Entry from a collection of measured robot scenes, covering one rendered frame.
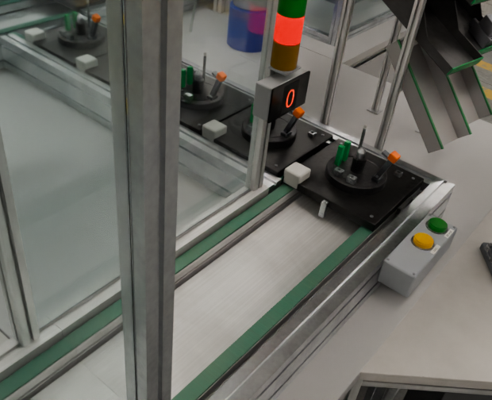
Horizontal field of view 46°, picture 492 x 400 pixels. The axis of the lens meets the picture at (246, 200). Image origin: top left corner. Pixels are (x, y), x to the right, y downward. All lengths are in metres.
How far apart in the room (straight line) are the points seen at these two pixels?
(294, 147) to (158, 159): 1.06
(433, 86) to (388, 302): 0.60
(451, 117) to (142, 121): 1.29
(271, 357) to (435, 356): 0.35
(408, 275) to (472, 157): 0.71
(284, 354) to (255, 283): 0.20
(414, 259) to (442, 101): 0.53
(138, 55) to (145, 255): 0.15
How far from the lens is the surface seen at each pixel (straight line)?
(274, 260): 1.17
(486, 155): 1.82
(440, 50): 1.45
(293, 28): 1.06
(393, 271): 1.17
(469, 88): 1.70
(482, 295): 1.33
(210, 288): 1.10
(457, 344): 1.21
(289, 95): 1.12
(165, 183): 0.38
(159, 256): 0.43
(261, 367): 0.95
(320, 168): 1.35
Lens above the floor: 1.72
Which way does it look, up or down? 38 degrees down
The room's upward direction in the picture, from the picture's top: 7 degrees clockwise
